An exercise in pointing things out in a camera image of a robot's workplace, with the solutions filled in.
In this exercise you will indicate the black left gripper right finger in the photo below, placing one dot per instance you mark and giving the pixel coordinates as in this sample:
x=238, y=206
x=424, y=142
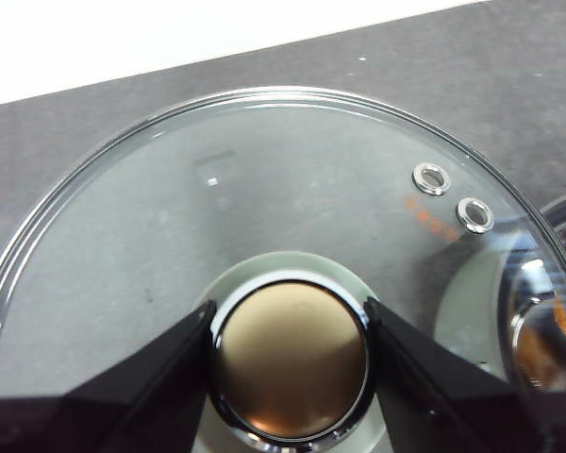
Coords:
x=453, y=415

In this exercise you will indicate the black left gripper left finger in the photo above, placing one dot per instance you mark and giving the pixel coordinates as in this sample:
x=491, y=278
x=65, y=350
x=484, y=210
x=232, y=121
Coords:
x=122, y=415

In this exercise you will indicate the glass lid with green knob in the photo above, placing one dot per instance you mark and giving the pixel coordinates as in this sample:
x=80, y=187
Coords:
x=287, y=358

